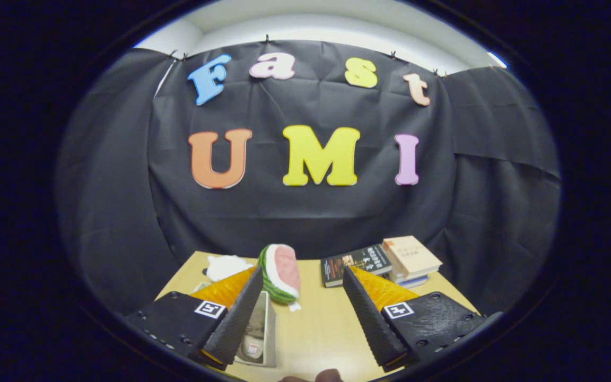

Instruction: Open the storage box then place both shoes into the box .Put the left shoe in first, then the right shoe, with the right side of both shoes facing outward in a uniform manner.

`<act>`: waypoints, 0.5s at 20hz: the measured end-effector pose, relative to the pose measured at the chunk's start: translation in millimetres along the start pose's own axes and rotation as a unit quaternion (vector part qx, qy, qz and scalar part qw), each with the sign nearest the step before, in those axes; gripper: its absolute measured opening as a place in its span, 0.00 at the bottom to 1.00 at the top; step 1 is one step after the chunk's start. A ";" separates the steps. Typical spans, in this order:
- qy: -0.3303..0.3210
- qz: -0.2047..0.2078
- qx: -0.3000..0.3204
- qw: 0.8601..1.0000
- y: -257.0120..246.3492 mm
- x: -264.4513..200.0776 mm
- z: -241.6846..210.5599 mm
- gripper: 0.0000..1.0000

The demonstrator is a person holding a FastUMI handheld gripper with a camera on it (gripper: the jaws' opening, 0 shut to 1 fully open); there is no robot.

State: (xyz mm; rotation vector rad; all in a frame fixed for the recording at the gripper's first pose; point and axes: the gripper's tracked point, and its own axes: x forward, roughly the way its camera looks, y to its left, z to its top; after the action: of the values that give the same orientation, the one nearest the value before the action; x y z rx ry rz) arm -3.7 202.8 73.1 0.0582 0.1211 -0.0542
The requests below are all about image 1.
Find brown shoe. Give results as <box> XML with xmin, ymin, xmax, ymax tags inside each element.
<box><xmin>239</xmin><ymin>312</ymin><xmax>266</xmax><ymax>364</ymax></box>

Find watermelon slice plush toy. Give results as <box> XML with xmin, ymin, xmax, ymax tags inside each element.
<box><xmin>257</xmin><ymin>244</ymin><xmax>302</xmax><ymax>311</ymax></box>

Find beige cover book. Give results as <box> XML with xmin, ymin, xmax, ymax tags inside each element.
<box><xmin>381</xmin><ymin>236</ymin><xmax>443</xmax><ymax>280</ymax></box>

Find beige fabric storage box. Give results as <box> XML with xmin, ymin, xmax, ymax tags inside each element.
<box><xmin>191</xmin><ymin>280</ymin><xmax>278</xmax><ymax>368</ymax></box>

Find grey white book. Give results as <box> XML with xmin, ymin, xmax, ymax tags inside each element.
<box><xmin>389</xmin><ymin>271</ymin><xmax>429</xmax><ymax>284</ymax></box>

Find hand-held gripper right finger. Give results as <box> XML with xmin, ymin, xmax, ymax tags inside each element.
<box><xmin>342</xmin><ymin>264</ymin><xmax>487</xmax><ymax>373</ymax></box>

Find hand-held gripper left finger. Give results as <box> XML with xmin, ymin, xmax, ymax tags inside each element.
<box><xmin>125</xmin><ymin>265</ymin><xmax>265</xmax><ymax>371</ymax></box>

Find black backdrop cloth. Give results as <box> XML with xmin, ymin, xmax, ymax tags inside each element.
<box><xmin>56</xmin><ymin>40</ymin><xmax>562</xmax><ymax>319</ymax></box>

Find white plush toy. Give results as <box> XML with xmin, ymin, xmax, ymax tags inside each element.
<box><xmin>203</xmin><ymin>255</ymin><xmax>254</xmax><ymax>282</ymax></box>

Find black cover book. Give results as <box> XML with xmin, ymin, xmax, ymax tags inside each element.
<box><xmin>320</xmin><ymin>244</ymin><xmax>393</xmax><ymax>289</ymax></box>

